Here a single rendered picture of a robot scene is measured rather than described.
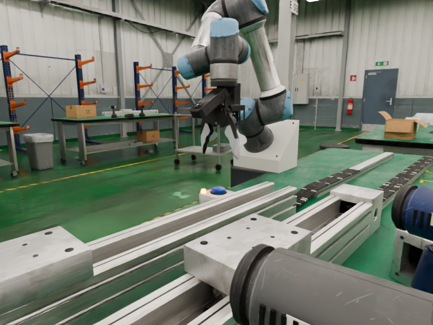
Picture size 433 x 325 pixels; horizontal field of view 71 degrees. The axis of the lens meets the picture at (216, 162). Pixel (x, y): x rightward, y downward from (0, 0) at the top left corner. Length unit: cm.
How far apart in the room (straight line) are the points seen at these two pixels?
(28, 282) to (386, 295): 37
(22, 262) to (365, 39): 1194
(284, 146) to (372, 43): 1074
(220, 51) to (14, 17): 789
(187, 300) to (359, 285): 27
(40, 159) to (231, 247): 521
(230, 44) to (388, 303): 72
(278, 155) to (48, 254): 110
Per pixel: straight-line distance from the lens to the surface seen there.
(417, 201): 41
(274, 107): 129
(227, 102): 83
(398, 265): 65
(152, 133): 672
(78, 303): 48
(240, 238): 45
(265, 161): 139
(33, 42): 865
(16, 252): 48
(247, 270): 21
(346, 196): 80
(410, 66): 1181
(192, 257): 42
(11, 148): 517
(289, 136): 144
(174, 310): 42
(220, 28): 83
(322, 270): 20
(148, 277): 55
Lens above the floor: 110
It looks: 12 degrees down
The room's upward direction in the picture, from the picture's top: straight up
